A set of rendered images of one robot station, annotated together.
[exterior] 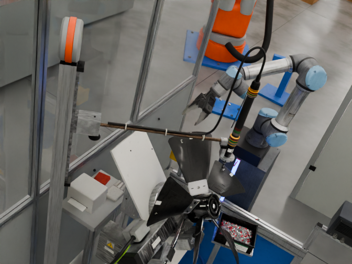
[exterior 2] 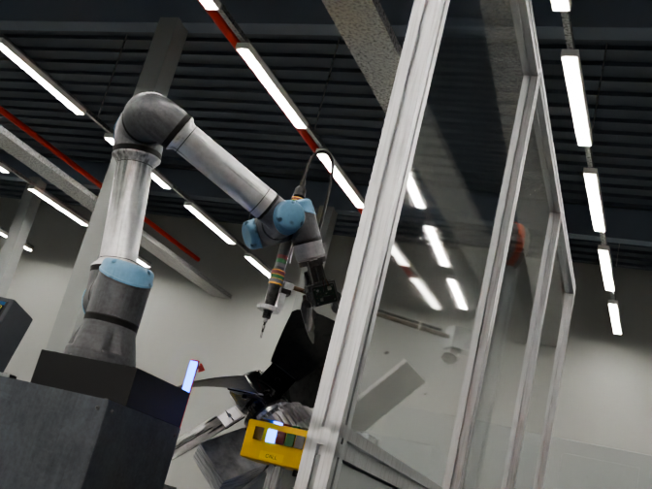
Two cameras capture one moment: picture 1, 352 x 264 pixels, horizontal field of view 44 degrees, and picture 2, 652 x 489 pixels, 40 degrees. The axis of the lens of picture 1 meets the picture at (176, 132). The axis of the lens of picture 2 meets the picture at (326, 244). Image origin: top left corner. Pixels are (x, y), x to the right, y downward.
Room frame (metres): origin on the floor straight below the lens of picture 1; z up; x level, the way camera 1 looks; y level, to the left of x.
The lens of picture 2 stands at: (4.12, -0.04, 0.88)
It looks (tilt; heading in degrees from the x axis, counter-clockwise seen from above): 17 degrees up; 182
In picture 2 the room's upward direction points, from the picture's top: 14 degrees clockwise
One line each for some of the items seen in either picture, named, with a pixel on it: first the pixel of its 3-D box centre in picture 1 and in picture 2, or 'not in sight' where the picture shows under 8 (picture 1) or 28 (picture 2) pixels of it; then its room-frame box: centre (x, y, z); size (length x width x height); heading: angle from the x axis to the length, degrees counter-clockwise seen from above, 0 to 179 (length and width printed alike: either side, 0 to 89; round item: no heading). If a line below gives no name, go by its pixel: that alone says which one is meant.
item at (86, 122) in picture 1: (87, 122); not in sight; (1.37, 0.36, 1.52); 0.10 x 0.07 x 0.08; 105
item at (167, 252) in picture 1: (168, 253); not in sight; (1.21, -0.12, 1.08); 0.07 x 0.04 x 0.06; 170
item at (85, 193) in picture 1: (85, 194); not in sight; (1.55, 0.36, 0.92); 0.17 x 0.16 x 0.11; 70
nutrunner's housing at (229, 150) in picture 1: (240, 121); (284, 246); (1.53, -0.25, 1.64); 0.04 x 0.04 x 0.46
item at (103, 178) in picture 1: (101, 178); not in sight; (1.74, 0.33, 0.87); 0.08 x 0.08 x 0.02; 78
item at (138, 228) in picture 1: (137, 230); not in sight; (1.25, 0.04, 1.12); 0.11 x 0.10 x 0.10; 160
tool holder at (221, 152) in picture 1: (227, 149); (275, 296); (1.53, -0.24, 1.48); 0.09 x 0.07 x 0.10; 105
